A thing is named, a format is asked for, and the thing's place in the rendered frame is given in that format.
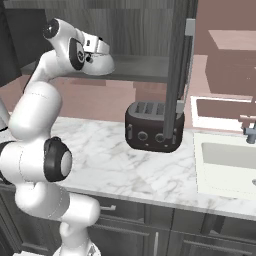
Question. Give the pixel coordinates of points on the white framed window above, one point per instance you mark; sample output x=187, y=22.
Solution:
x=220, y=113

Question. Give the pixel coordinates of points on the brown wall block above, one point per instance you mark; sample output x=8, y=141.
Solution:
x=233, y=66

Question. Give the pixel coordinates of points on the grey tap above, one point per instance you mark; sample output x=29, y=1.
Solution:
x=250, y=131

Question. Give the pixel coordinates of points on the dark drawer front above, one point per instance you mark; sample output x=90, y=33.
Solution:
x=128, y=210

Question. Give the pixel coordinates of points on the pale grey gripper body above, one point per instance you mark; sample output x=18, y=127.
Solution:
x=102, y=46

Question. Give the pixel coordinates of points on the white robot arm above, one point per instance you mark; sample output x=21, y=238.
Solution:
x=35, y=120

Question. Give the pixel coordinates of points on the dark base cupboard door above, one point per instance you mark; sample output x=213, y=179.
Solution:
x=213, y=245
x=126, y=241

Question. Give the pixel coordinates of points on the black toaster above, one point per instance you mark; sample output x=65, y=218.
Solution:
x=146, y=133

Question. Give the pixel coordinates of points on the dark wood cabinet door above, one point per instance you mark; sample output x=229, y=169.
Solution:
x=176, y=66

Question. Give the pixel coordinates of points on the white sink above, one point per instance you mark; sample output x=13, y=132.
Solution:
x=226, y=166

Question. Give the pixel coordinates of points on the dark wood wall cabinet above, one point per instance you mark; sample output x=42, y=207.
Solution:
x=133, y=33

